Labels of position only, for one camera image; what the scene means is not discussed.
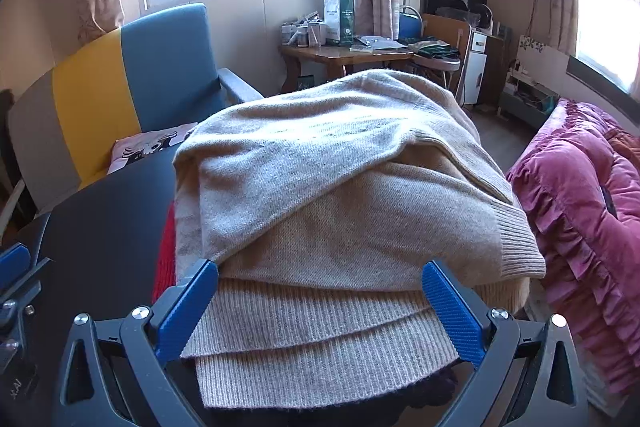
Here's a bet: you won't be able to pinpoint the white small cabinet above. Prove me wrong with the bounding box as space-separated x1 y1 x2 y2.
462 30 508 105

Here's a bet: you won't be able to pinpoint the brown cloth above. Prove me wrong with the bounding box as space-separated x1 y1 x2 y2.
605 127 640 173

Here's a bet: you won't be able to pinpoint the pink cat print pillow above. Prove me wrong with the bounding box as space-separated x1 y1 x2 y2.
107 123 198 175

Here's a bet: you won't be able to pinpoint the teal storage crate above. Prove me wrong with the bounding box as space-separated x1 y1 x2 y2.
500 82 558 128

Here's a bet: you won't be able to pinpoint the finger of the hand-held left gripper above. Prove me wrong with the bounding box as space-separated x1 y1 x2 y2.
0 257 53 308
0 242 32 293

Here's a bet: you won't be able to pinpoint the beige knit sweater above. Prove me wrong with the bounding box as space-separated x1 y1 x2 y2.
172 70 547 410

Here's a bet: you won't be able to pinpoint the grey yellow blue sofa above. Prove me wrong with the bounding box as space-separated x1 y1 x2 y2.
7 2 265 213

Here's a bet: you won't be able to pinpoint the wooden board panel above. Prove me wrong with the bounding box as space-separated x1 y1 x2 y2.
421 13 472 95

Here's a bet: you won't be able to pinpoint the red knit garment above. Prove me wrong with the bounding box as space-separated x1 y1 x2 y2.
151 202 177 303

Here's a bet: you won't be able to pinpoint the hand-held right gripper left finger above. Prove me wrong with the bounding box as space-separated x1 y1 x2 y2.
52 258 221 427

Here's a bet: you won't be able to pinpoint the row of small bottles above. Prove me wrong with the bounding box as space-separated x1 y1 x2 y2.
281 20 326 48

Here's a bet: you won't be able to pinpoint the green folded cloth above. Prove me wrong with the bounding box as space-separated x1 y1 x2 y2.
417 40 458 58

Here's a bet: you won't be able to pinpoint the wooden desk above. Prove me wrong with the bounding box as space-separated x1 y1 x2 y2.
278 41 416 95

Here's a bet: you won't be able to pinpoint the small side window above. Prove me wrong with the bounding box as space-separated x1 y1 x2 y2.
575 0 640 95

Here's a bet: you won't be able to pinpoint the green white paper bag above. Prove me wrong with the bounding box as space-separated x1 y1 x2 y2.
322 0 356 47

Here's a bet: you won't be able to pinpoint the white floral headboard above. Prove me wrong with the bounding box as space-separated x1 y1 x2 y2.
517 34 573 98

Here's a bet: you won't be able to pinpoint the pink ruffled bed cover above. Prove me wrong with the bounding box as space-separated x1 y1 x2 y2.
506 97 640 408

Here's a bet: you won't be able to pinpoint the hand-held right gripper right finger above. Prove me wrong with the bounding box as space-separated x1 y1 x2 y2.
421 259 593 427

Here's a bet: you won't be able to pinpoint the blue metal chair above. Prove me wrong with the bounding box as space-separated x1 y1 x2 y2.
398 6 426 40

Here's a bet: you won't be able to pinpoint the papers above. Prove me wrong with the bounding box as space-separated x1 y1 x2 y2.
350 36 408 53

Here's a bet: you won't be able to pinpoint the grey round stool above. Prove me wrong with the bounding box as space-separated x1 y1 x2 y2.
407 54 461 93

